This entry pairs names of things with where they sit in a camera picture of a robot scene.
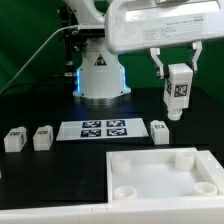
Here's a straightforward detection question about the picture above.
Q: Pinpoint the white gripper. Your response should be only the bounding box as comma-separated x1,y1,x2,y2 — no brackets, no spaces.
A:
105,0,224,79

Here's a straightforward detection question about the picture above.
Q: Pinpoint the white square tabletop part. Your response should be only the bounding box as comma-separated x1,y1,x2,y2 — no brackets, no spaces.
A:
106,148,224,202

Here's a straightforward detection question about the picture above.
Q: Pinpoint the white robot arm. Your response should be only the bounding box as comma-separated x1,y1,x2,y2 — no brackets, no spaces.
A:
63,0,224,103

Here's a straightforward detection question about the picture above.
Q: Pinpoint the white marker sheet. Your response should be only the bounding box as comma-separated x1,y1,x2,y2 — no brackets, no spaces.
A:
56,118,148,141

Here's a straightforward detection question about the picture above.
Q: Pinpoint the black background camera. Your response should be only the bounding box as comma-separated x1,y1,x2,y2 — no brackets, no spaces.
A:
77,24,105,38

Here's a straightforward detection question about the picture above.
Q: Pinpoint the black cable on table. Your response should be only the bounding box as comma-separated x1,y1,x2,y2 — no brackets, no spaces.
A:
0,75,75,98

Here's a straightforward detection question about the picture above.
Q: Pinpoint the grey camera cable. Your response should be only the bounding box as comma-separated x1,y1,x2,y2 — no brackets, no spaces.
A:
0,25,80,98

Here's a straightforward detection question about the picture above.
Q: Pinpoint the white front rail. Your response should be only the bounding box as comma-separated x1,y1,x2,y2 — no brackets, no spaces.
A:
0,196,224,224

